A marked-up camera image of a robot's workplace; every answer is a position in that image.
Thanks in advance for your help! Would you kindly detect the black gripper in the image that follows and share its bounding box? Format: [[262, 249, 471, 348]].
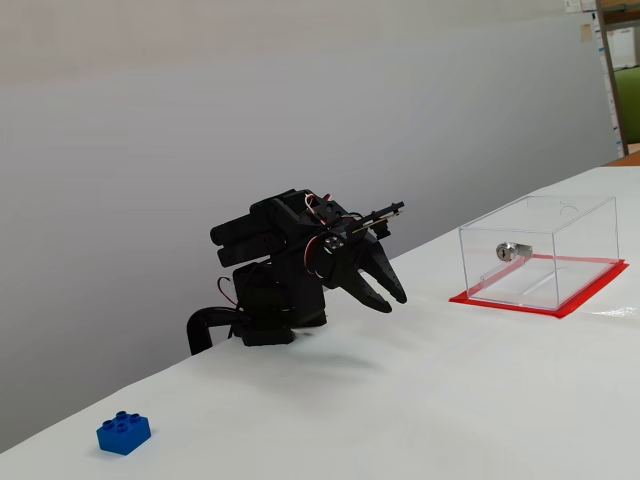
[[313, 222, 408, 315]]

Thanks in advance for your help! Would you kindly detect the blue lego brick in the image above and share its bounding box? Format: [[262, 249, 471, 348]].
[[95, 410, 153, 457]]

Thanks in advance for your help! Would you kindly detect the transparent plastic box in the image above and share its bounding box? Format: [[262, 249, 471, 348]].
[[458, 194, 621, 310]]

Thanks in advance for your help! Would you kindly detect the red tape rectangle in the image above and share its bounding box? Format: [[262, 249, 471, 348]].
[[448, 254, 630, 320]]

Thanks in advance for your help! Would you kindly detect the silver lock cylinder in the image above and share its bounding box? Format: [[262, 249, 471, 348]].
[[494, 241, 535, 263]]

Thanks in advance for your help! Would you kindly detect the black table clamp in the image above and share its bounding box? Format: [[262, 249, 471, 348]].
[[186, 305, 246, 356]]

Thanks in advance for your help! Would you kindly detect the green panel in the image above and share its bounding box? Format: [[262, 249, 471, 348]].
[[613, 66, 640, 147]]

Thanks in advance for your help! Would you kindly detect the white paper sheet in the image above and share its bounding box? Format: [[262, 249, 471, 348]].
[[607, 27, 639, 71]]

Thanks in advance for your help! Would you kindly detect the black wrist camera board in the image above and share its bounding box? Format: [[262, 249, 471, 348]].
[[349, 200, 406, 239]]

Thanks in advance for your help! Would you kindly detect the red white forearm servo wire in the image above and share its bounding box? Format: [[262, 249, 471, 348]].
[[302, 193, 331, 281]]

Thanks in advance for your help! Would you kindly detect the red white base servo wire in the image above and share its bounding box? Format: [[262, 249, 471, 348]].
[[216, 276, 242, 310]]

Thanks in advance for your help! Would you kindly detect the grey metal shelf post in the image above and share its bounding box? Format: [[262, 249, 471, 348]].
[[595, 0, 630, 159]]

